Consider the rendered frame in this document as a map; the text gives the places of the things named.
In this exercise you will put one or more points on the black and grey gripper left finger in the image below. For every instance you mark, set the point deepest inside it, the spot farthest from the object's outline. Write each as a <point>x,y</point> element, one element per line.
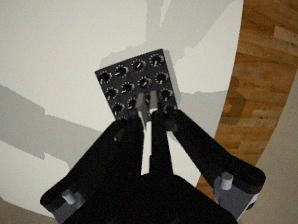
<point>85,178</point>

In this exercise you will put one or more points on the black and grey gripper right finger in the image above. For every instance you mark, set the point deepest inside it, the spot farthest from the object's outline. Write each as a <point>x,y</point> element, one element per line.
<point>237,184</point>

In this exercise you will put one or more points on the black knob box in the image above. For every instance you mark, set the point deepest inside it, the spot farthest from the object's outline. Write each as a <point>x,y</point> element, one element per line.
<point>122,79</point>

